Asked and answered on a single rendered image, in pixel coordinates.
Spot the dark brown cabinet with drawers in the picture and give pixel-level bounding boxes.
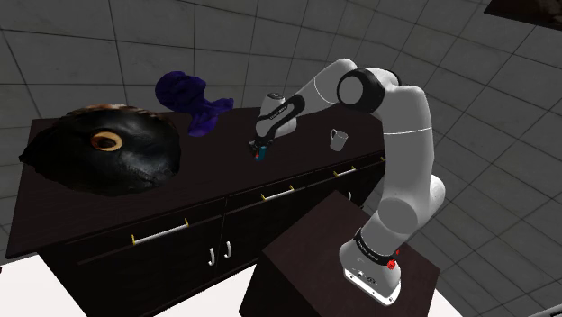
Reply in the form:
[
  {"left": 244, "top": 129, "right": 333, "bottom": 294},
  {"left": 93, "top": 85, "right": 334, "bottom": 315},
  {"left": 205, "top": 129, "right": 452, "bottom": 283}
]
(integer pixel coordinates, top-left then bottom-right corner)
[{"left": 5, "top": 106, "right": 390, "bottom": 317}]

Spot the purple crumpled cloth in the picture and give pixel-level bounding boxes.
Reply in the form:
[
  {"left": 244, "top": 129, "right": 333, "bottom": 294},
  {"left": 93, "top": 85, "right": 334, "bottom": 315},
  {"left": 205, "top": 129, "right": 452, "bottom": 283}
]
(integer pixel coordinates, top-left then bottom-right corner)
[{"left": 154, "top": 70, "right": 235, "bottom": 138}]

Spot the grey mug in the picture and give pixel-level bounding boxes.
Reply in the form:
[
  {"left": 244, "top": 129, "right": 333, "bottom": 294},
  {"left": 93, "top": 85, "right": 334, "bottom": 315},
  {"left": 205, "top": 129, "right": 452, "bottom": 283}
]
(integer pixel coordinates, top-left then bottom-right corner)
[{"left": 329, "top": 128, "right": 349, "bottom": 153}]

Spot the dark brown robot stand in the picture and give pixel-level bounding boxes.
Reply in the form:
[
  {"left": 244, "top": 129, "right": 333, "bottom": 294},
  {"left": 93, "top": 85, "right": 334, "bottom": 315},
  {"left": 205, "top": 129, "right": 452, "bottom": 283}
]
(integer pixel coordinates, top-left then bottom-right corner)
[{"left": 238, "top": 189, "right": 440, "bottom": 317}]

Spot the black lumpy mask with hole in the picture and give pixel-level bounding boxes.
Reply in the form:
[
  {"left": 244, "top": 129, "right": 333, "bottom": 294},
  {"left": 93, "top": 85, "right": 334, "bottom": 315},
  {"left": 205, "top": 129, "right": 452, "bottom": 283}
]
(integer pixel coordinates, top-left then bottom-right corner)
[{"left": 18, "top": 104, "right": 182, "bottom": 197}]

